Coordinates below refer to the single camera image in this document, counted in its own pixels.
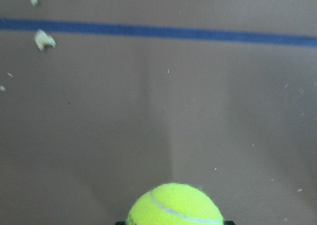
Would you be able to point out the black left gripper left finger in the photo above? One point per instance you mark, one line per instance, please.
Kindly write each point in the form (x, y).
(120, 223)

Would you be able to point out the yellow tennis ball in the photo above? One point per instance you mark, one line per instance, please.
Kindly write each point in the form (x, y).
(174, 204)

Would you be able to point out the small yellow fuzz scrap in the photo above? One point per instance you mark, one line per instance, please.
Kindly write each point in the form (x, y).
(34, 3)

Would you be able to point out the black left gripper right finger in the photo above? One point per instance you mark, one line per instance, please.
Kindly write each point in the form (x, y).
(229, 223)

